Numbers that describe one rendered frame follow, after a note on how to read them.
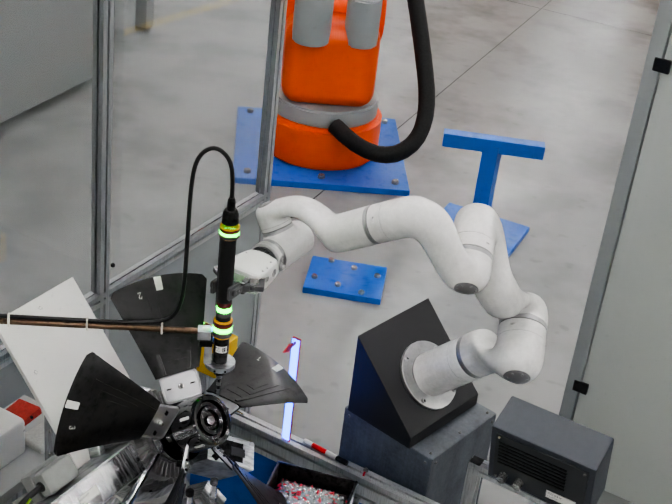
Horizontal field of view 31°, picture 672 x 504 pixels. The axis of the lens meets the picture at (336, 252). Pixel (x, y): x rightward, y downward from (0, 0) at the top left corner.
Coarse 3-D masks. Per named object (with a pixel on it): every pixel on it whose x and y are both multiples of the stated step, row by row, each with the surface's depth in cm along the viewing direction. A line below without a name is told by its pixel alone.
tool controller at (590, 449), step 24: (504, 408) 287; (528, 408) 286; (504, 432) 282; (528, 432) 281; (552, 432) 281; (576, 432) 281; (504, 456) 287; (528, 456) 282; (552, 456) 278; (576, 456) 276; (600, 456) 275; (504, 480) 289; (528, 480) 287; (552, 480) 282; (576, 480) 278; (600, 480) 281
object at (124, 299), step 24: (120, 288) 280; (144, 288) 281; (168, 288) 282; (192, 288) 284; (120, 312) 279; (144, 312) 280; (168, 312) 281; (192, 312) 282; (144, 336) 280; (168, 336) 280; (192, 336) 281; (168, 360) 279; (192, 360) 280
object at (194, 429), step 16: (192, 400) 274; (208, 400) 276; (176, 416) 274; (192, 416) 270; (224, 416) 278; (176, 432) 273; (192, 432) 270; (208, 432) 273; (224, 432) 276; (160, 448) 276; (176, 448) 278; (192, 448) 274; (208, 448) 274
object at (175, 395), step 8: (168, 376) 280; (176, 376) 280; (184, 376) 280; (192, 376) 280; (160, 384) 280; (168, 384) 280; (176, 384) 279; (184, 384) 279; (192, 384) 279; (200, 384) 279; (168, 392) 279; (176, 392) 279; (184, 392) 279; (192, 392) 279; (200, 392) 279; (168, 400) 279; (176, 400) 279
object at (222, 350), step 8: (232, 200) 258; (232, 208) 259; (224, 216) 259; (232, 216) 259; (224, 224) 260; (232, 224) 260; (216, 344) 275; (224, 344) 275; (216, 352) 276; (224, 352) 276; (216, 360) 278; (224, 360) 278
